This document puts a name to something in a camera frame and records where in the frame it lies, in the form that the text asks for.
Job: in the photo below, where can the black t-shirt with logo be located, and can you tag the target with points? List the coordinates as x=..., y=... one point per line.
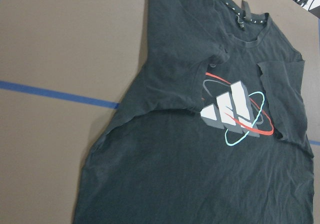
x=211, y=131

